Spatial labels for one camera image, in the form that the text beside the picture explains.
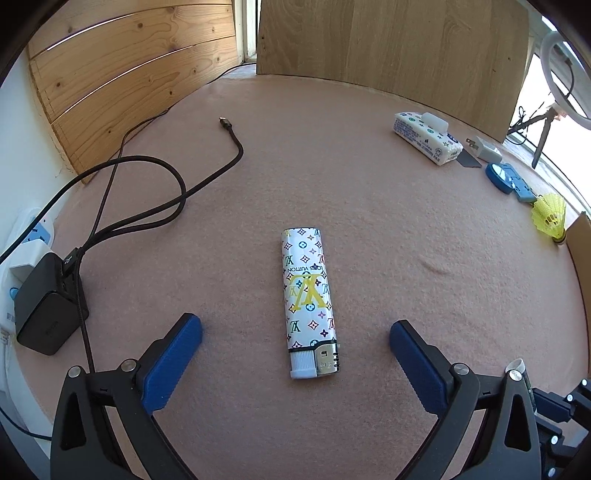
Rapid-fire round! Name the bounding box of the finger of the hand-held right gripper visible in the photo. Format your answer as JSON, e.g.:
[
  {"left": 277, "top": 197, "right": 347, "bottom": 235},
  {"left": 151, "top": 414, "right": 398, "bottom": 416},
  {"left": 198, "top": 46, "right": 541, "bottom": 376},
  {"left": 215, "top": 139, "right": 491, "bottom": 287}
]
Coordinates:
[
  {"left": 569, "top": 377, "right": 591, "bottom": 407},
  {"left": 532, "top": 388, "right": 580, "bottom": 480}
]

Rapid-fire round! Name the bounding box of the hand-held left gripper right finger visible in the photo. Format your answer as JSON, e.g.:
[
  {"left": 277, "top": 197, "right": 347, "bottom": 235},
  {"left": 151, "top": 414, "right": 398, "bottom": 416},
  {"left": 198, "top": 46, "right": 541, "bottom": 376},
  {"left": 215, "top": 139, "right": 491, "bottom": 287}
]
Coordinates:
[{"left": 389, "top": 320, "right": 542, "bottom": 480}]

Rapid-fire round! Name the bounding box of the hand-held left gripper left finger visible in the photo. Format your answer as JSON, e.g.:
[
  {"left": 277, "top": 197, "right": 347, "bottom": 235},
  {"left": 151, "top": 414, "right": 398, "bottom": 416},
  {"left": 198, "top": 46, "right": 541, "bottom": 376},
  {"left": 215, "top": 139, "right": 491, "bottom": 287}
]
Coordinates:
[{"left": 50, "top": 313, "right": 204, "bottom": 480}]

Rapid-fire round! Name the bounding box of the beige cream tube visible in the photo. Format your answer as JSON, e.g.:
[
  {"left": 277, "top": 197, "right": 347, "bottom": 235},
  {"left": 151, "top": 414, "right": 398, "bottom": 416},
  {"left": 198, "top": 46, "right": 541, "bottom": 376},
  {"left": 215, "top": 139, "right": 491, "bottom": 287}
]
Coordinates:
[{"left": 505, "top": 359, "right": 539, "bottom": 411}]

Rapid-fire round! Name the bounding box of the white patterned lighter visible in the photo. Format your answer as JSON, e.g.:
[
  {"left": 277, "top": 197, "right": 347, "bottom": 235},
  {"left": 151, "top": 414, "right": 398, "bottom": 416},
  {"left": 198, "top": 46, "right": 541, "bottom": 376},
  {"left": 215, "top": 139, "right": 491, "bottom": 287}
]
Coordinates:
[{"left": 281, "top": 226, "right": 342, "bottom": 380}]

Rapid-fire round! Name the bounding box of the cardboard box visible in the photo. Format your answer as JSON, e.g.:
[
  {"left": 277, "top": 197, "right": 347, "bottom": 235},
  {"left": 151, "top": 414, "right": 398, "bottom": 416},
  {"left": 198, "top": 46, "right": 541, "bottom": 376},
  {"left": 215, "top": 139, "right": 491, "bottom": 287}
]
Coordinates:
[{"left": 566, "top": 213, "right": 591, "bottom": 278}]

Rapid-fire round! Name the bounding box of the yellow shuttlecock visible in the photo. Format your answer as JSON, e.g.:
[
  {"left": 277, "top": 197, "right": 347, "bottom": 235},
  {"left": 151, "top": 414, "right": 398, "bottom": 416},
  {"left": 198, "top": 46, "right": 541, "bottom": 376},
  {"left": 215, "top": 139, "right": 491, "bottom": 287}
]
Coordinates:
[{"left": 531, "top": 194, "right": 568, "bottom": 244}]

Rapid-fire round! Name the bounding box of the blue round case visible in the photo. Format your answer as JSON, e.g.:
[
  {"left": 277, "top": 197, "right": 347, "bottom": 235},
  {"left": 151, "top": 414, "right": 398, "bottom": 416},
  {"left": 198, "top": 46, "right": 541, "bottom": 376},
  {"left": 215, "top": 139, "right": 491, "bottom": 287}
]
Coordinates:
[{"left": 485, "top": 162, "right": 514, "bottom": 193}]

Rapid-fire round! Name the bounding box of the blue phone stand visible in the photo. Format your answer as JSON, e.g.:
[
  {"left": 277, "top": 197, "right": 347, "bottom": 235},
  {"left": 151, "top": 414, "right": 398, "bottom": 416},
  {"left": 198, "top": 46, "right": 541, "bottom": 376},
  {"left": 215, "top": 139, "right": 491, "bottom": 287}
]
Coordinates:
[{"left": 507, "top": 167, "right": 537, "bottom": 204}]

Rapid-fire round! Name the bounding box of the white printed tissue pack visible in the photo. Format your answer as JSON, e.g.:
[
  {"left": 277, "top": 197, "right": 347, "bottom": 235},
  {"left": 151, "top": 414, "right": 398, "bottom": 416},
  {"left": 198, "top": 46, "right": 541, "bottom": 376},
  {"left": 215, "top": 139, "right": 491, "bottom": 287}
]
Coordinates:
[{"left": 393, "top": 111, "right": 464, "bottom": 165}]

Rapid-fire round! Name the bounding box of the white charger plug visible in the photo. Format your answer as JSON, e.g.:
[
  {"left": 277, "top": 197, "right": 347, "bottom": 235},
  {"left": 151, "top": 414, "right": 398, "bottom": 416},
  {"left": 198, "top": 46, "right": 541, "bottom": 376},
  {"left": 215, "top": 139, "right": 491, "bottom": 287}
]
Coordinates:
[{"left": 464, "top": 136, "right": 503, "bottom": 163}]

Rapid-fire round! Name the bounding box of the black power adapter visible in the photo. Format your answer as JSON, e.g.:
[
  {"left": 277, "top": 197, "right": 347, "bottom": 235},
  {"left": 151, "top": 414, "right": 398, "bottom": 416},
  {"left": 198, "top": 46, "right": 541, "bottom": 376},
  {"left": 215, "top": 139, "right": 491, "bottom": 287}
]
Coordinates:
[{"left": 15, "top": 252, "right": 89, "bottom": 356}]

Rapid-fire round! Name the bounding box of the white power strip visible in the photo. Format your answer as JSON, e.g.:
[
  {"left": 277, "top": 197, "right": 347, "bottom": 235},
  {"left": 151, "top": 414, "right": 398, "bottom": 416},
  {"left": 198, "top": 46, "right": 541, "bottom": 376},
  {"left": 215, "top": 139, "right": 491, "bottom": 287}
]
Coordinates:
[{"left": 0, "top": 208, "right": 57, "bottom": 402}]

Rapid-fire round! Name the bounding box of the black tripod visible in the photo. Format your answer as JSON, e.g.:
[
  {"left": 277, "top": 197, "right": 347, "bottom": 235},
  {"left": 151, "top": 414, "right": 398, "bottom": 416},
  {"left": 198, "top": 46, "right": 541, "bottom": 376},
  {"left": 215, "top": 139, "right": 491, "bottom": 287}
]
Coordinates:
[{"left": 507, "top": 108, "right": 561, "bottom": 169}]

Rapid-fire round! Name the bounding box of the wooden slat panel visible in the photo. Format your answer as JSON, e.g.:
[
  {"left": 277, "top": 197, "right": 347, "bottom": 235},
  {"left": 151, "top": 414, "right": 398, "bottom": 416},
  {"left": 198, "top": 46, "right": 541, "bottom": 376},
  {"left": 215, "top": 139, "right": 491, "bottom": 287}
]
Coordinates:
[{"left": 28, "top": 0, "right": 241, "bottom": 185}]

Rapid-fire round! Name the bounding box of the light wooden board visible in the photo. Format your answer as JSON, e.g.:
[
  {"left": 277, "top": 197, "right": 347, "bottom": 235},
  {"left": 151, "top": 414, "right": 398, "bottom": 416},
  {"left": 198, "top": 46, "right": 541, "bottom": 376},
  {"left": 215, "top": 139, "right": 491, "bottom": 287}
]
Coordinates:
[{"left": 256, "top": 0, "right": 541, "bottom": 144}]

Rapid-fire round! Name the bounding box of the black braided USB cable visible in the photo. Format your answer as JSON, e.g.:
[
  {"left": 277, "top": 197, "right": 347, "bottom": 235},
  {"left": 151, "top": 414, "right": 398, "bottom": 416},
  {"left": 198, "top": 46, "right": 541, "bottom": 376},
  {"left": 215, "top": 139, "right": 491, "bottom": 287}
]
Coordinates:
[{"left": 67, "top": 115, "right": 245, "bottom": 278}]

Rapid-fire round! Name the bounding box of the thin black cable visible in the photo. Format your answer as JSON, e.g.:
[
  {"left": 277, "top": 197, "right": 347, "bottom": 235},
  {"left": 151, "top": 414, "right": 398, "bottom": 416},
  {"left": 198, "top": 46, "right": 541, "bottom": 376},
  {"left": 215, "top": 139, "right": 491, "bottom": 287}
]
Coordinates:
[{"left": 0, "top": 62, "right": 257, "bottom": 374}]

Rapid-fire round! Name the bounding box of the white ring light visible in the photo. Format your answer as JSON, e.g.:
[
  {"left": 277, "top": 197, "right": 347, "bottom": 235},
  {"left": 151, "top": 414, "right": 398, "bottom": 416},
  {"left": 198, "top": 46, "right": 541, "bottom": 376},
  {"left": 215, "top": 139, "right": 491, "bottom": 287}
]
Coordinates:
[{"left": 545, "top": 28, "right": 591, "bottom": 132}]

